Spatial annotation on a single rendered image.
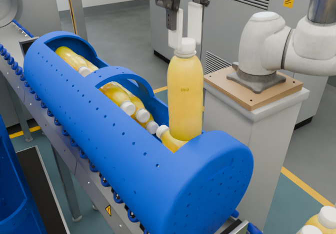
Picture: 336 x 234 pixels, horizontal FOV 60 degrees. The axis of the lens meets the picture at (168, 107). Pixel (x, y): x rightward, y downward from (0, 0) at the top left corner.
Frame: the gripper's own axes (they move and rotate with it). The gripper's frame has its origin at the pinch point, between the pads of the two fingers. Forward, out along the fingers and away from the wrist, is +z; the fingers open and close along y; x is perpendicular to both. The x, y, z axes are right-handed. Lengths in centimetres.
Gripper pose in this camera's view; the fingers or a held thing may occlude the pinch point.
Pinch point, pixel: (185, 26)
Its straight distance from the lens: 53.0
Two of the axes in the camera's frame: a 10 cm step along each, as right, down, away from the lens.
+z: 0.0, 8.3, 5.6
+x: 6.2, 4.4, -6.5
